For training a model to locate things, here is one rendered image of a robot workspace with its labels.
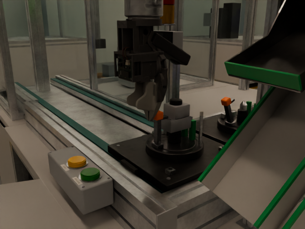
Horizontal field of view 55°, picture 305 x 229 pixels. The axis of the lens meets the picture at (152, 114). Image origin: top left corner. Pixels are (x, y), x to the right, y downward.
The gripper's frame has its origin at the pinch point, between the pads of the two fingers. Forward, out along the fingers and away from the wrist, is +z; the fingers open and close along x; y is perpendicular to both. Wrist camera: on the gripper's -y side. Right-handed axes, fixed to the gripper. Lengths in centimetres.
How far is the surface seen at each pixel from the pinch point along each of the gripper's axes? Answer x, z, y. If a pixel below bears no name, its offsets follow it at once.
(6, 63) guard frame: -82, -3, 14
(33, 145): -49, 21, 15
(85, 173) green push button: -1.2, 10.0, 16.0
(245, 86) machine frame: -60, 19, -114
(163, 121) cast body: -0.5, 2.6, -3.5
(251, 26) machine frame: -60, -17, -114
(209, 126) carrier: -6.1, 10.1, -25.3
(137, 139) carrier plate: -10.4, 10.2, -2.8
